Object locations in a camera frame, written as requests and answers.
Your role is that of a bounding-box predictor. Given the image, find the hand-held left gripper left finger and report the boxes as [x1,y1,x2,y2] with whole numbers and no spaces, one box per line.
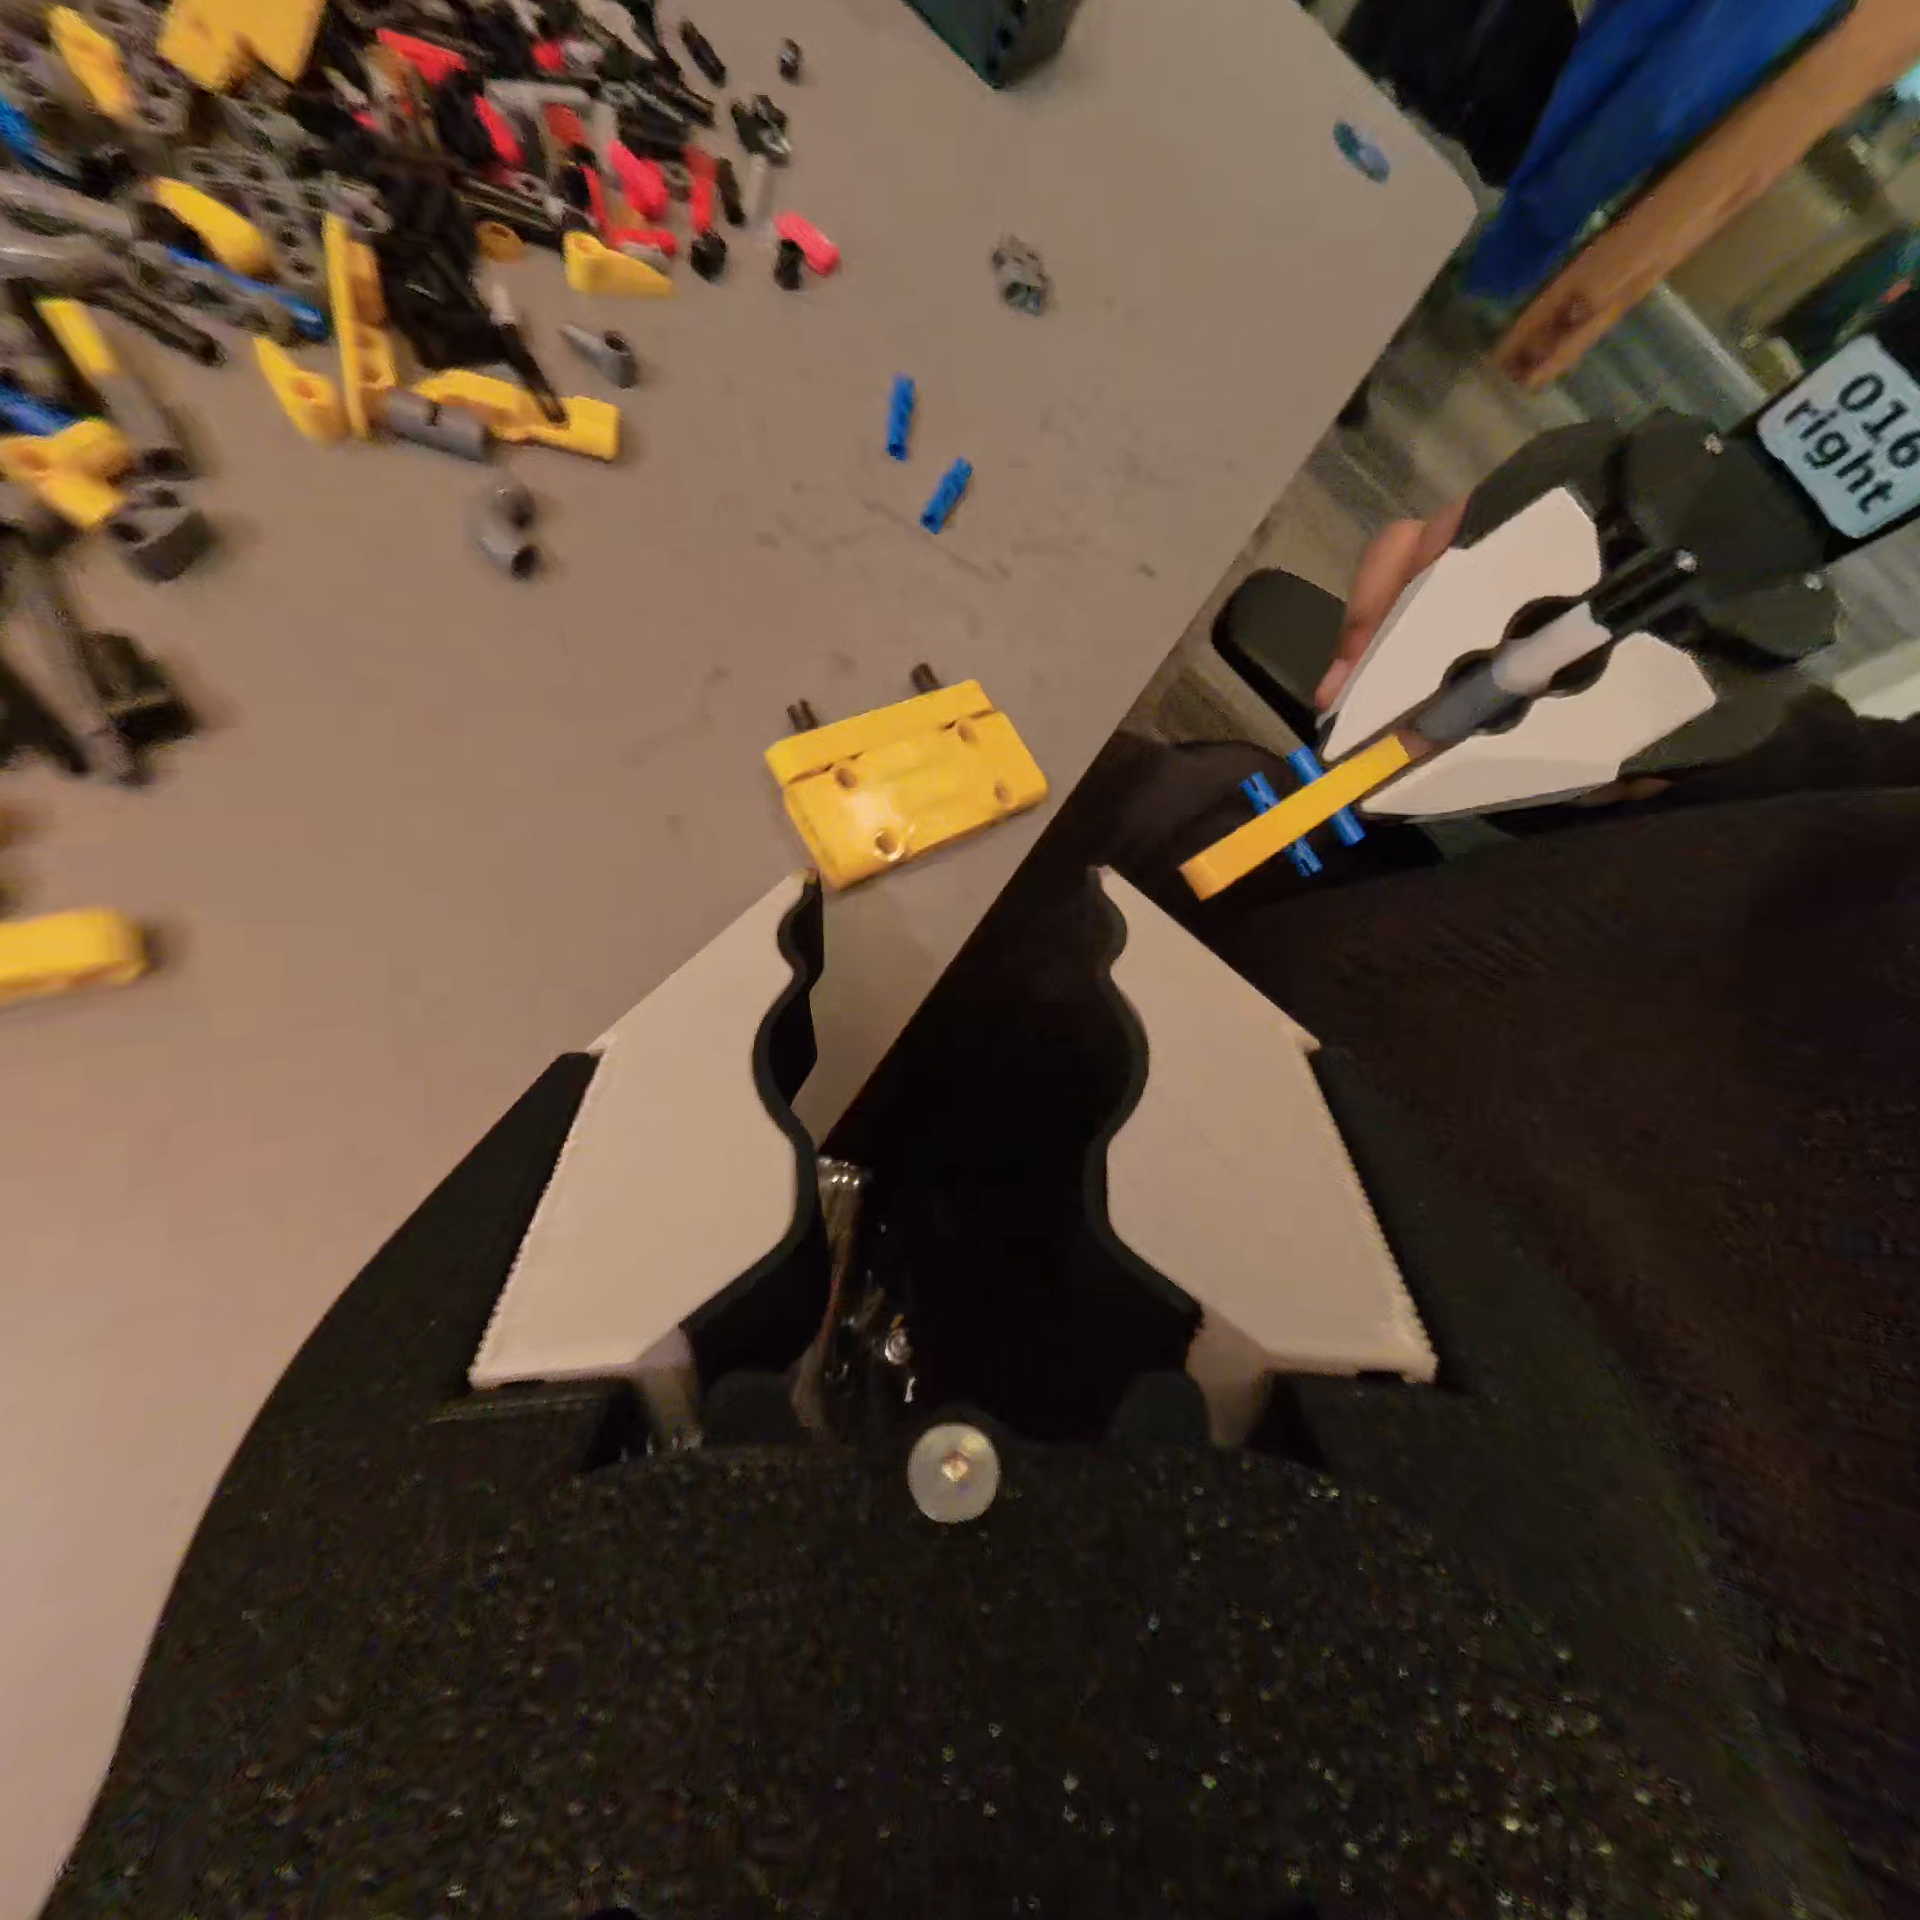
[469,870,829,1453]

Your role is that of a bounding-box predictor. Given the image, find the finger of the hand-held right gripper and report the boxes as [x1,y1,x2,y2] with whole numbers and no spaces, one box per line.
[1352,632,1720,819]
[1313,486,1607,762]

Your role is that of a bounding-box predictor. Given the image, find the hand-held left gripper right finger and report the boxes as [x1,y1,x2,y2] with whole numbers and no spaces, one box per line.
[1091,866,1442,1444]

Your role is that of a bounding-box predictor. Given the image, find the yellow toy building beam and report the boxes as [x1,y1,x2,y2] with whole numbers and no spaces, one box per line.
[1176,732,1414,906]

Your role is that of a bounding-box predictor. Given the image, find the yellow toy panel block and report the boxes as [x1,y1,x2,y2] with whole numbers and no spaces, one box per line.
[760,660,1051,896]

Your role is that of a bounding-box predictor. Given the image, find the person's right hand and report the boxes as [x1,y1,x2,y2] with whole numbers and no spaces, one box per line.
[1313,498,1474,712]

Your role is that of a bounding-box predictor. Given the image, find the light wooden table leg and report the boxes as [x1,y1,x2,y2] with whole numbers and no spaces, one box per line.
[1490,0,1920,395]

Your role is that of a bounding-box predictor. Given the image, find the blue cloth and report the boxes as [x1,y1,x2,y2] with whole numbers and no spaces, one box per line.
[1459,0,1865,310]

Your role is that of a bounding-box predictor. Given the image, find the short yellow toy beam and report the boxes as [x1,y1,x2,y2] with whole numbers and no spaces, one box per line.
[0,906,153,1008]

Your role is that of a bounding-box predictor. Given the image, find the grey double toy connector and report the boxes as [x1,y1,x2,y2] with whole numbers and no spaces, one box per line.
[466,477,546,581]

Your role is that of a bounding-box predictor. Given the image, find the dark green box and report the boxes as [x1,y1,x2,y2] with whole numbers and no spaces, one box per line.
[901,0,1086,90]

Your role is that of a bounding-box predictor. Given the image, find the pile of toy building pieces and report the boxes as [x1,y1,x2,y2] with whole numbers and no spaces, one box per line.
[0,0,846,789]

